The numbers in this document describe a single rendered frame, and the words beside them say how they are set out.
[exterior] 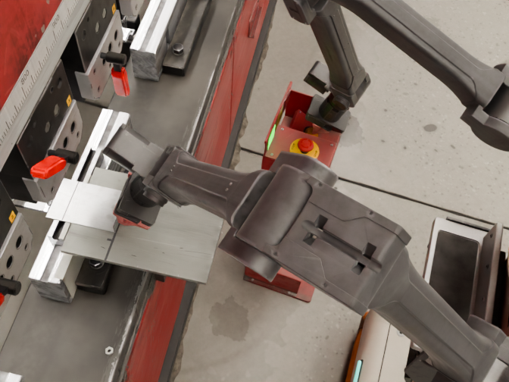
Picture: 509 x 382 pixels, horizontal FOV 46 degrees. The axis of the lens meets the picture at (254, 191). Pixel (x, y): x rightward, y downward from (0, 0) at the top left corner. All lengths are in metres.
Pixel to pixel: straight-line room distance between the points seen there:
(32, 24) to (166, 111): 0.65
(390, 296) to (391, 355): 1.31
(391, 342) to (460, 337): 1.18
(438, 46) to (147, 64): 0.70
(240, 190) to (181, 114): 0.84
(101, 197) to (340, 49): 0.52
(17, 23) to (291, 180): 0.40
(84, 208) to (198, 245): 0.22
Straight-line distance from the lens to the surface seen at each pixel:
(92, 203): 1.13
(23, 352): 1.19
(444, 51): 0.98
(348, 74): 1.24
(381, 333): 1.84
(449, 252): 1.11
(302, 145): 1.44
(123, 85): 1.04
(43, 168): 0.81
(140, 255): 1.07
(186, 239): 1.08
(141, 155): 0.91
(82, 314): 1.18
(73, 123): 0.96
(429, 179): 2.48
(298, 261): 0.48
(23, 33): 0.78
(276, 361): 2.05
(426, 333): 0.60
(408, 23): 0.96
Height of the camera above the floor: 1.97
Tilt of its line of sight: 59 degrees down
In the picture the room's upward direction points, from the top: 7 degrees clockwise
